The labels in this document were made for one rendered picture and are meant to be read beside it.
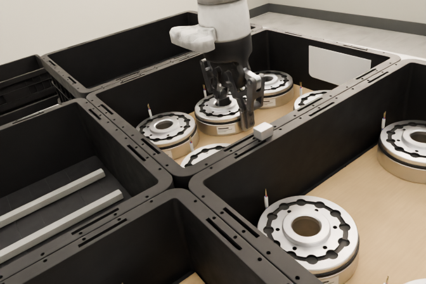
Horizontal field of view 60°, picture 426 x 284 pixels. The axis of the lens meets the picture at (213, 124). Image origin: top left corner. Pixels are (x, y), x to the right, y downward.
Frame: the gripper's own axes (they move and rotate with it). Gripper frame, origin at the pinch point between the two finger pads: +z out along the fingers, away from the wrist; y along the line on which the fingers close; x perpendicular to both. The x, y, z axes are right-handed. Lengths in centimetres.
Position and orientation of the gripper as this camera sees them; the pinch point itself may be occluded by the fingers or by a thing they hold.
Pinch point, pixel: (235, 115)
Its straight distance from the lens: 62.3
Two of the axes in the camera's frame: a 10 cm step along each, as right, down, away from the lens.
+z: 1.4, 8.5, 5.1
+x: -8.0, 4.0, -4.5
